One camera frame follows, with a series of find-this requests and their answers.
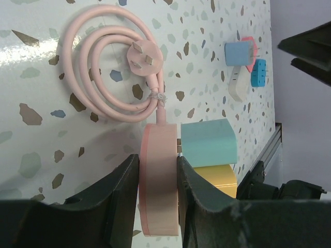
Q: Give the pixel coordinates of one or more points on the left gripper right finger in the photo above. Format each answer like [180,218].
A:
[210,218]

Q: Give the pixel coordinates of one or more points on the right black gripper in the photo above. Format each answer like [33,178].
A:
[311,51]

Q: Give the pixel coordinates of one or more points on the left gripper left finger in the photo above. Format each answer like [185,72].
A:
[102,215]

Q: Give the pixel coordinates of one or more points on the yellow plug adapter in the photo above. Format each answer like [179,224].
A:
[220,176]

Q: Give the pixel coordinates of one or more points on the pink round power strip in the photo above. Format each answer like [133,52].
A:
[158,196]

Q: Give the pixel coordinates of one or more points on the blue square plug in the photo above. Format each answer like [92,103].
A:
[258,74]

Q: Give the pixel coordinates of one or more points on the pink plug adapter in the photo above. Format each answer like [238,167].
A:
[253,52]

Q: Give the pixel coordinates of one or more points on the light blue plug adapter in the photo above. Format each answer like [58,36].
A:
[237,53]

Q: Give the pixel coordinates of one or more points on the green plug adapter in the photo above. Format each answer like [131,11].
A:
[209,143]

